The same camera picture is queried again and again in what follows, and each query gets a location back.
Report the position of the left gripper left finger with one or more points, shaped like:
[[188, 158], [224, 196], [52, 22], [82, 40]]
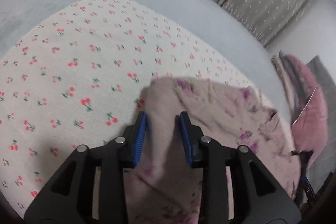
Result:
[[88, 187]]

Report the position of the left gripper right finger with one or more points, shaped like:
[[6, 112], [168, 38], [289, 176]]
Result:
[[236, 186]]

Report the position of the pink floral padded garment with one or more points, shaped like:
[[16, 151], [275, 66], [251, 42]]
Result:
[[163, 188]]

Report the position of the pink velvet folded clothes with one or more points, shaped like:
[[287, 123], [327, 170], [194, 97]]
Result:
[[305, 102]]

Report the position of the grey quilted blanket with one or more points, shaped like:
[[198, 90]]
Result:
[[325, 162]]

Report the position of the white cherry print sheet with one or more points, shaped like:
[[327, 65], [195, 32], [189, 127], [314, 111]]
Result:
[[76, 78]]

